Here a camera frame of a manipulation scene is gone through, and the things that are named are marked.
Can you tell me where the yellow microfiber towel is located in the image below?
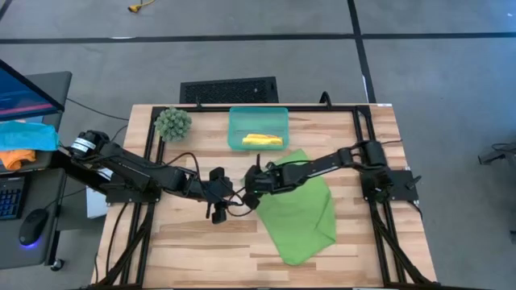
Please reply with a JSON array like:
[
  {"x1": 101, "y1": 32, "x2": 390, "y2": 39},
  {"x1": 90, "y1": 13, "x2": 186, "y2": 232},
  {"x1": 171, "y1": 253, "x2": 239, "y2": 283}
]
[{"x1": 241, "y1": 133, "x2": 285, "y2": 147}]

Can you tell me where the green microfiber towel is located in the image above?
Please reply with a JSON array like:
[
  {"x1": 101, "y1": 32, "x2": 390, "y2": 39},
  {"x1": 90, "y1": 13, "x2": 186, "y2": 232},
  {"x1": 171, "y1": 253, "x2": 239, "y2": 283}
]
[{"x1": 255, "y1": 148, "x2": 338, "y2": 266}]

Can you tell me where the teal translucent plastic basket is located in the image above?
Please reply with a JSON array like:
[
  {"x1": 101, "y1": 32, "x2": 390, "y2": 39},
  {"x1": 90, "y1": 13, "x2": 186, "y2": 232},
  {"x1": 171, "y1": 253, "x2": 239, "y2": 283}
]
[{"x1": 227, "y1": 106, "x2": 290, "y2": 152}]

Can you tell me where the green artificial potted plant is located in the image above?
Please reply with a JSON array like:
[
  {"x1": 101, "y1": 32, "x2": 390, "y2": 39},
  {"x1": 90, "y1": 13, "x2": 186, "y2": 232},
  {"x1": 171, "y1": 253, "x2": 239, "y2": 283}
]
[{"x1": 153, "y1": 106, "x2": 194, "y2": 143}]

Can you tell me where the black perforated computer tower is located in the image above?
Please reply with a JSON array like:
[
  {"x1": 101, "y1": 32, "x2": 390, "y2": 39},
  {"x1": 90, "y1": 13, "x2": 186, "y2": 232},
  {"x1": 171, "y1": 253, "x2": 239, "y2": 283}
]
[{"x1": 179, "y1": 76, "x2": 280, "y2": 105}]

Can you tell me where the white box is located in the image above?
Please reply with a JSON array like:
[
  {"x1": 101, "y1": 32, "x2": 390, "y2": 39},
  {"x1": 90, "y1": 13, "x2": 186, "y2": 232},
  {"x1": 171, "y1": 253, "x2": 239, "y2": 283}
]
[{"x1": 85, "y1": 188, "x2": 109, "y2": 220}]

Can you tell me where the black slanted support beam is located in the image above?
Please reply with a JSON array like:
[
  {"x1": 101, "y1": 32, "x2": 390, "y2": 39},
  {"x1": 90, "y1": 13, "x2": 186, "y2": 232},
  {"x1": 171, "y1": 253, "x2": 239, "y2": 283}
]
[{"x1": 52, "y1": 149, "x2": 109, "y2": 193}]

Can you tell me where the black computer mouse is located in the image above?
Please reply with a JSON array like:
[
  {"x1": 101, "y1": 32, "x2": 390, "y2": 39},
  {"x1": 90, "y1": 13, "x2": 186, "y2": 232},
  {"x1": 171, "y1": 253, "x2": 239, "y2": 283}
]
[{"x1": 18, "y1": 208, "x2": 50, "y2": 249}]

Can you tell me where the blue cloth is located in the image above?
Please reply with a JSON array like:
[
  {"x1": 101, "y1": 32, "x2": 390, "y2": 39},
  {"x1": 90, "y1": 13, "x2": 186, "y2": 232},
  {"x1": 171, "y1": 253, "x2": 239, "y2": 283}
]
[{"x1": 0, "y1": 119, "x2": 61, "y2": 153}]

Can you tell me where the orange cloth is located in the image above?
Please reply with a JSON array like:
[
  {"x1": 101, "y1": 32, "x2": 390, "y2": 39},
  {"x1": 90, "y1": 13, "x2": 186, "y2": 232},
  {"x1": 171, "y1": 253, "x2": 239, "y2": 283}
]
[{"x1": 0, "y1": 148, "x2": 37, "y2": 172}]

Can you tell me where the black backlit keyboard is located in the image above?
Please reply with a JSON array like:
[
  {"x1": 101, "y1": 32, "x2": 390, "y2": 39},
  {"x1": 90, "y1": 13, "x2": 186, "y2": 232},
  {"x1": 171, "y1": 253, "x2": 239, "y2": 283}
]
[{"x1": 0, "y1": 175, "x2": 26, "y2": 222}]

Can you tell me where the tilted monitor with blue screen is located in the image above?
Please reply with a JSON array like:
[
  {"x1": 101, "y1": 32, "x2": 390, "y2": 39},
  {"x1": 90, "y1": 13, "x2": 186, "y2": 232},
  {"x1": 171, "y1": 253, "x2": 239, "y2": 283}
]
[{"x1": 0, "y1": 58, "x2": 66, "y2": 122}]

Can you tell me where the grey side desk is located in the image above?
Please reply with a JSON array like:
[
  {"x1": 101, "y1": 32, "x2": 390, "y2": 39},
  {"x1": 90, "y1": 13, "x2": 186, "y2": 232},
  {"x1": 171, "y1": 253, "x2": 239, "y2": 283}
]
[{"x1": 0, "y1": 71, "x2": 73, "y2": 271}]

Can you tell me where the grey chair base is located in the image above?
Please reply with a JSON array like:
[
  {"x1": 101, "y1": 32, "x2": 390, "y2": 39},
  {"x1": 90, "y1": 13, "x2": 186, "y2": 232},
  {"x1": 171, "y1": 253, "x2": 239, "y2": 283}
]
[{"x1": 477, "y1": 141, "x2": 516, "y2": 166}]

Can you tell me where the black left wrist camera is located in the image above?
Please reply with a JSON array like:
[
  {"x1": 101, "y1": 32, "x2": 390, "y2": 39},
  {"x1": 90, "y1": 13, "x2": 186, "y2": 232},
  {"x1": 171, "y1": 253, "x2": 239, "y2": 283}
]
[{"x1": 206, "y1": 200, "x2": 230, "y2": 226}]

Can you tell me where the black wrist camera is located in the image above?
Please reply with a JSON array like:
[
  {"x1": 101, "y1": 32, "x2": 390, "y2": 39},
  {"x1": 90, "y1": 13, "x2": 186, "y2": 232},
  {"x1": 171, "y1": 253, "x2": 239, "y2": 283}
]
[
  {"x1": 243, "y1": 192, "x2": 262, "y2": 210},
  {"x1": 206, "y1": 200, "x2": 230, "y2": 226}
]

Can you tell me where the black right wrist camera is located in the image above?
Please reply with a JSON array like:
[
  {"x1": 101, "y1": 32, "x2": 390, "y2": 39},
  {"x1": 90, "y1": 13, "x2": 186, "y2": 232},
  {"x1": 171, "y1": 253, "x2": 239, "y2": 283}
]
[{"x1": 243, "y1": 192, "x2": 262, "y2": 210}]

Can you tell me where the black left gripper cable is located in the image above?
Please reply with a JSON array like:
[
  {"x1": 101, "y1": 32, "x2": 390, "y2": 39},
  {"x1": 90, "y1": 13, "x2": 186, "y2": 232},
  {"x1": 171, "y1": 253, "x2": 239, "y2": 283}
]
[{"x1": 160, "y1": 151, "x2": 253, "y2": 218}]

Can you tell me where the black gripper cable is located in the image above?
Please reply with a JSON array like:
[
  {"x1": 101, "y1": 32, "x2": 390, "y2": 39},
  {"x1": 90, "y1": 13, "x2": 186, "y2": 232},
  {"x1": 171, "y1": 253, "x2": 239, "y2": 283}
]
[
  {"x1": 241, "y1": 139, "x2": 404, "y2": 218},
  {"x1": 160, "y1": 151, "x2": 253, "y2": 218}
]

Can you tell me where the black metal table frame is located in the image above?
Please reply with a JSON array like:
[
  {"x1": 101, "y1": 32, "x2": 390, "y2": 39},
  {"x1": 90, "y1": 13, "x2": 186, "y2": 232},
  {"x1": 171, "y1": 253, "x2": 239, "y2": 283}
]
[{"x1": 90, "y1": 103, "x2": 440, "y2": 289}]

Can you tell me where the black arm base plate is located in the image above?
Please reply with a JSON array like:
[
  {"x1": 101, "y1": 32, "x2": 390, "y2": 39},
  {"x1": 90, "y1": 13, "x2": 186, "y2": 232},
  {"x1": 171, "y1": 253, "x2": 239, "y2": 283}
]
[
  {"x1": 105, "y1": 185, "x2": 162, "y2": 205},
  {"x1": 362, "y1": 168, "x2": 422, "y2": 202}
]

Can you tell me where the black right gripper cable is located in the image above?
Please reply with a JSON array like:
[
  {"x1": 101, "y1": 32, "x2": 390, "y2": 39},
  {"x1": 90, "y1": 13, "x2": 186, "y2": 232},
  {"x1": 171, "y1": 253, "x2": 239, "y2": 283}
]
[{"x1": 241, "y1": 139, "x2": 404, "y2": 218}]

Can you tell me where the thin black floor cable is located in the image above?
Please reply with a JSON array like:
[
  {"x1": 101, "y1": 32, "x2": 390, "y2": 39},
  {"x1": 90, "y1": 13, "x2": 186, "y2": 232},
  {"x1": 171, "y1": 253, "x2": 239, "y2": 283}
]
[{"x1": 65, "y1": 97, "x2": 130, "y2": 122}]

